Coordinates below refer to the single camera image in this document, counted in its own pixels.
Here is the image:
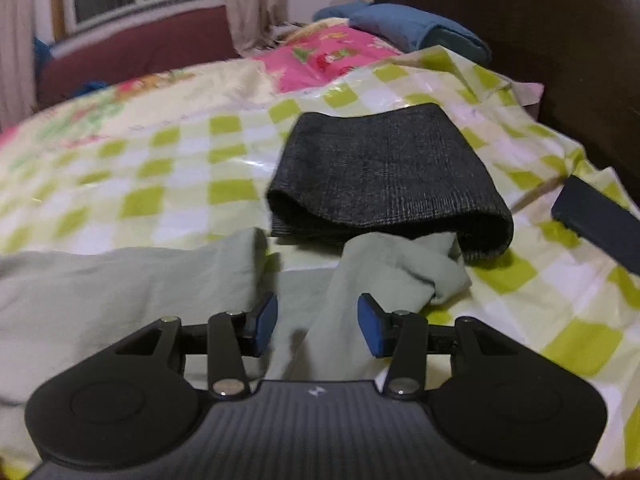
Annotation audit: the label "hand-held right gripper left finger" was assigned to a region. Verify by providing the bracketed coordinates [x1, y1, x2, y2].
[114, 291, 279, 401]

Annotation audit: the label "dark blue flat object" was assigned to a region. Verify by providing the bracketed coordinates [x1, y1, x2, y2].
[551, 175, 640, 277]

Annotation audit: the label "dark grey checked folded pants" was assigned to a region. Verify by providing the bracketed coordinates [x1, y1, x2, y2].
[266, 102, 515, 262]

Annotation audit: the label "maroon sofa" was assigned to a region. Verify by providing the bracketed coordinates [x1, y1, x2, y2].
[36, 5, 240, 107]

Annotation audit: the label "dark brown headboard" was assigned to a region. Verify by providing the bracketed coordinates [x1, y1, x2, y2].
[375, 0, 640, 201]

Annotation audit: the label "beige curtain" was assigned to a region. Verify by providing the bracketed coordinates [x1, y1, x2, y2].
[0, 0, 40, 131]
[219, 0, 292, 55]

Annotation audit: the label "grey-green pants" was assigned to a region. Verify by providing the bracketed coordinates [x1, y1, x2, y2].
[0, 227, 473, 461]

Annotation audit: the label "blue cloth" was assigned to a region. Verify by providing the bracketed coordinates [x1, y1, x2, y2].
[69, 79, 112, 100]

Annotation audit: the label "pink floral bed blanket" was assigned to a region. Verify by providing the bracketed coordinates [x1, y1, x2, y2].
[0, 17, 406, 161]

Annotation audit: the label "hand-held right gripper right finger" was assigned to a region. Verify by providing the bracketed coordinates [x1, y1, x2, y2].
[357, 292, 521, 401]

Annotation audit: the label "blue folded blanket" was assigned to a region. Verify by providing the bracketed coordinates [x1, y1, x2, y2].
[349, 2, 493, 63]
[314, 2, 371, 25]

